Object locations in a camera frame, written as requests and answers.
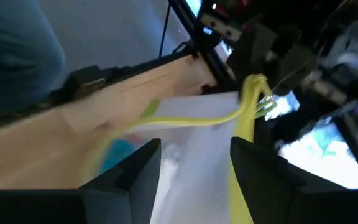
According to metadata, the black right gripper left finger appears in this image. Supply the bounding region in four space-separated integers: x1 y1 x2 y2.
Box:
0 138 162 224

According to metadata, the black metal table frame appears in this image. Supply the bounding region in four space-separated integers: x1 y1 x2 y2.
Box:
0 0 239 134

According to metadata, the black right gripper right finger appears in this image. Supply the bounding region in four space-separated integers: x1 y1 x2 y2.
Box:
230 136 358 224

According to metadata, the person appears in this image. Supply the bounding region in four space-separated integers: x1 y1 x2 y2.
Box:
0 0 67 123

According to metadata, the black table edge clamp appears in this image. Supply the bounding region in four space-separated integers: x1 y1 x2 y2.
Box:
63 64 108 100

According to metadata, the thin black cable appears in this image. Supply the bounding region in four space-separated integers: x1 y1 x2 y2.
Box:
158 2 172 58

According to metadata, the clear yellow-trimmed zip pouch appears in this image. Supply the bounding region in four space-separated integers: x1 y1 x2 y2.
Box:
79 73 275 224

